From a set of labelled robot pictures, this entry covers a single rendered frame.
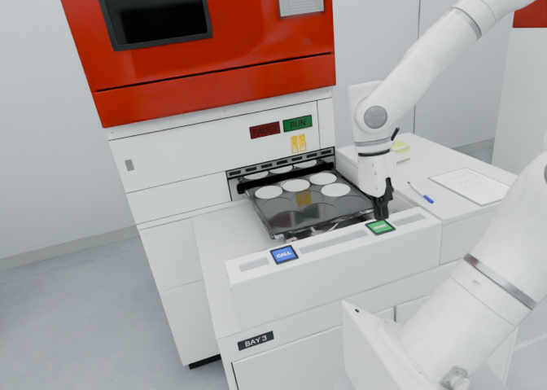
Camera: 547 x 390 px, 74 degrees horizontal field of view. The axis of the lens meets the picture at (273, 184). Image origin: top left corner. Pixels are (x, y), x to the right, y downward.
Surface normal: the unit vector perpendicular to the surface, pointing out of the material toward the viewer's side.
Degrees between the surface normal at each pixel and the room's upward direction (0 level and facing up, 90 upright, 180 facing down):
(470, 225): 90
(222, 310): 0
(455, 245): 90
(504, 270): 52
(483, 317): 60
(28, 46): 90
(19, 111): 90
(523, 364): 0
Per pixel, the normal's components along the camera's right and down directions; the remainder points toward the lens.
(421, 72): 0.44, -0.31
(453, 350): -0.32, -0.07
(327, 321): 0.29, 0.37
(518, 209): -0.94, 0.15
